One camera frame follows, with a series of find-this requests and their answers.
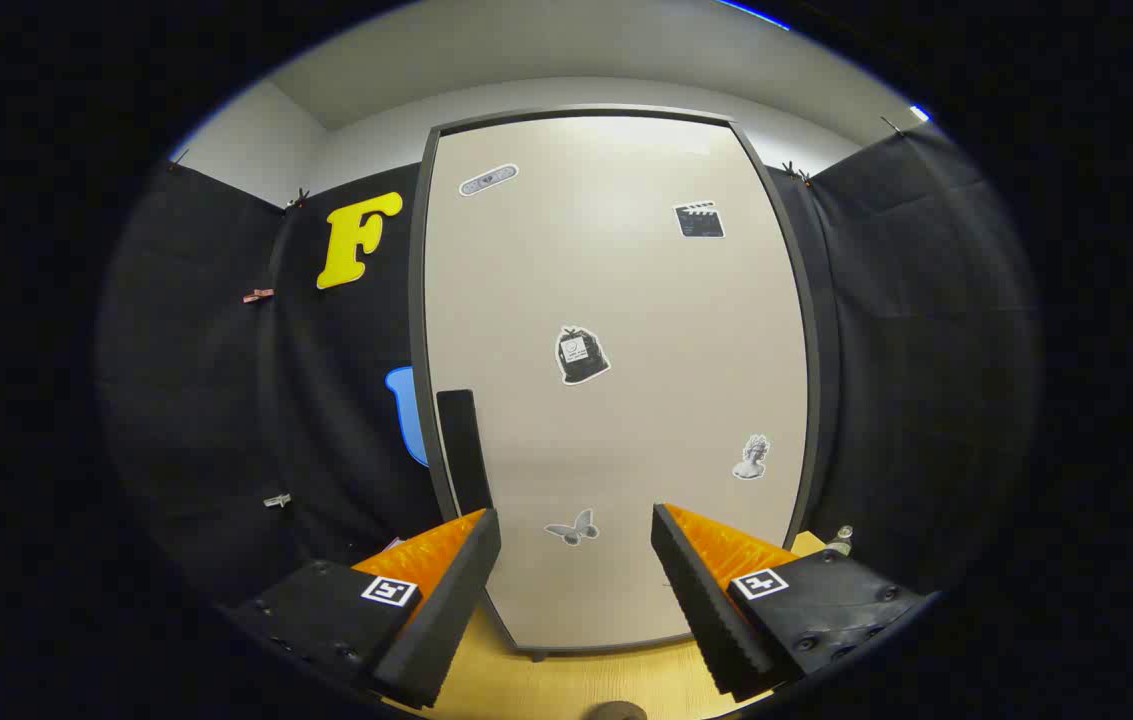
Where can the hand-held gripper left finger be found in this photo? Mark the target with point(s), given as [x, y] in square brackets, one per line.
[446, 610]

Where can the black backdrop cloth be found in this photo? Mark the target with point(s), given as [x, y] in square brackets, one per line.
[926, 350]

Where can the green label bottle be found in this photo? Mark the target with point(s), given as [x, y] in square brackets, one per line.
[841, 542]

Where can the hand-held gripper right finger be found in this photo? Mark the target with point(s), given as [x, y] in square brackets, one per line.
[701, 600]

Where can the dark grey shoe cabinet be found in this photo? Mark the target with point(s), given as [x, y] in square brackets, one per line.
[416, 300]

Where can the silver clip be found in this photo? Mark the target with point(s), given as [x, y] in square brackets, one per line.
[276, 499]

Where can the pink clip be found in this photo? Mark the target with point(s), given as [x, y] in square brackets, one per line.
[258, 295]

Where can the beige shoe cabinet door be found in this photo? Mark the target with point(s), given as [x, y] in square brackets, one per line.
[626, 450]

